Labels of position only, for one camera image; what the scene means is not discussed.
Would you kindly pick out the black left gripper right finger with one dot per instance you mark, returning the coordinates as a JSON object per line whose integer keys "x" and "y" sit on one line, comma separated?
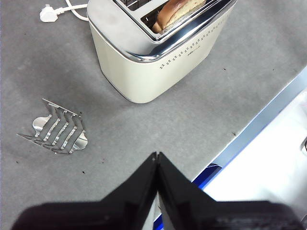
{"x": 206, "y": 206}

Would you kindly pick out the cream toaster with chrome top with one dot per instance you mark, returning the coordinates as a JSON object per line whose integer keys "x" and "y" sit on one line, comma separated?
{"x": 148, "y": 67}

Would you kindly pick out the slice of bread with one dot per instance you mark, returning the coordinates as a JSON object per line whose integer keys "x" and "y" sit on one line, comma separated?
{"x": 177, "y": 14}

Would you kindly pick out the silver metal toast rack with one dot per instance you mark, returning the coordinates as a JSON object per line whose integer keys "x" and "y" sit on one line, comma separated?
{"x": 57, "y": 129}

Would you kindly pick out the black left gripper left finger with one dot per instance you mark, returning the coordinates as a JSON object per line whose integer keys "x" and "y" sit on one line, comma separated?
{"x": 100, "y": 206}

